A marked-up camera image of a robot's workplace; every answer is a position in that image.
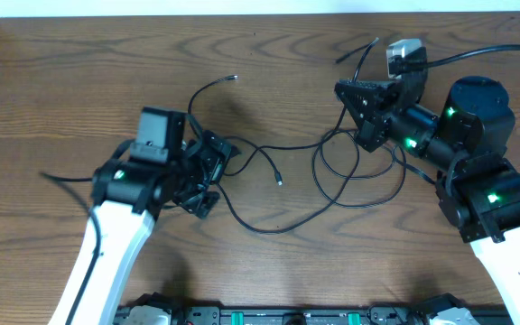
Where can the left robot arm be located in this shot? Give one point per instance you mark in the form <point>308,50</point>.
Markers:
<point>172,162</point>

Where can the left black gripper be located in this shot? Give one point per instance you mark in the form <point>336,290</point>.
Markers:
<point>218,160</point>

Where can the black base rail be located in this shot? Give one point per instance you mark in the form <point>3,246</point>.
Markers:
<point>444,309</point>

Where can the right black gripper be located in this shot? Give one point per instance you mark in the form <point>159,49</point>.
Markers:
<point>379,97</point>

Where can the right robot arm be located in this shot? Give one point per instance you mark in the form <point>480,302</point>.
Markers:
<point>477,187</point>

